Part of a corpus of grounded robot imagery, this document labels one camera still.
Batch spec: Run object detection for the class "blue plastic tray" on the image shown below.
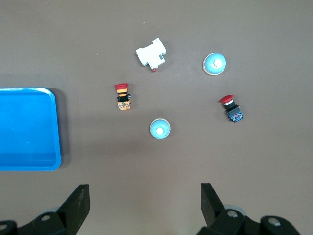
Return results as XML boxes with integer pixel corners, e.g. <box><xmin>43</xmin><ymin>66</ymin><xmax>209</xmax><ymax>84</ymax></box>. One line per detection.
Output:
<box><xmin>0</xmin><ymin>87</ymin><xmax>62</xmax><ymax>171</ymax></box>

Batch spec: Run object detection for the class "white circuit breaker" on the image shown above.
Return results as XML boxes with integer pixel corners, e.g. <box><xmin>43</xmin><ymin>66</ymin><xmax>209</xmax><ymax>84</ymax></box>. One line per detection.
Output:
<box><xmin>135</xmin><ymin>37</ymin><xmax>168</xmax><ymax>73</ymax></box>

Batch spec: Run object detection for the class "orange emergency stop button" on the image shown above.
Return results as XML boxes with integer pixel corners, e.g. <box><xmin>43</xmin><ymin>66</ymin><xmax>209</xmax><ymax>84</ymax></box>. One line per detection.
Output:
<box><xmin>114</xmin><ymin>83</ymin><xmax>133</xmax><ymax>111</ymax></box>

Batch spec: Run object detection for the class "red mushroom push button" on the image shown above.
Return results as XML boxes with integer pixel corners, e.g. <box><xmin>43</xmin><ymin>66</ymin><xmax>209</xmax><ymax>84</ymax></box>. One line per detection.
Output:
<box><xmin>219</xmin><ymin>94</ymin><xmax>246</xmax><ymax>123</ymax></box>

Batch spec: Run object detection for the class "blue call bell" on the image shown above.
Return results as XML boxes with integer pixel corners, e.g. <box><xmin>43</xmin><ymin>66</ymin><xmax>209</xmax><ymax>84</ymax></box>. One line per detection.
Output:
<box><xmin>149</xmin><ymin>118</ymin><xmax>172</xmax><ymax>140</ymax></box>
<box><xmin>202</xmin><ymin>52</ymin><xmax>227</xmax><ymax>76</ymax></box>

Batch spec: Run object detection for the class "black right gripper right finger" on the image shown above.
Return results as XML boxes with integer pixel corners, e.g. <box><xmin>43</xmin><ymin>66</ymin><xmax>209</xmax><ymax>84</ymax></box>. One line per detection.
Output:
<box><xmin>195</xmin><ymin>182</ymin><xmax>301</xmax><ymax>235</ymax></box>

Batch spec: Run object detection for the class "brown table cover mat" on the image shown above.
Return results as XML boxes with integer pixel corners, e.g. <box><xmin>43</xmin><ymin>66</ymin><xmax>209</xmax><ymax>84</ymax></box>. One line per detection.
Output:
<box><xmin>0</xmin><ymin>0</ymin><xmax>313</xmax><ymax>235</ymax></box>

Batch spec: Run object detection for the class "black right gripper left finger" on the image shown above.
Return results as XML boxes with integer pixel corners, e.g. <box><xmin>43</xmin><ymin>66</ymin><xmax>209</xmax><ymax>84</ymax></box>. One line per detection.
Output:
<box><xmin>0</xmin><ymin>184</ymin><xmax>91</xmax><ymax>235</ymax></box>

